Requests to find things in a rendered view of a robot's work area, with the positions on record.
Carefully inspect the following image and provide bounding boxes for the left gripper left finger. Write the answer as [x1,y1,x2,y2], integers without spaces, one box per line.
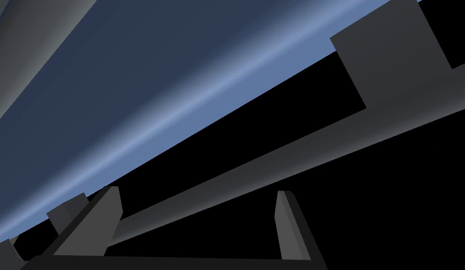
[41,185,124,257]

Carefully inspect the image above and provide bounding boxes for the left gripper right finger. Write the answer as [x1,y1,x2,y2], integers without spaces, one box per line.
[274,190,312,261]

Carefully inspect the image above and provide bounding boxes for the grey bar handle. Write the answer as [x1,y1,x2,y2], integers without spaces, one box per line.
[46,0,465,248]

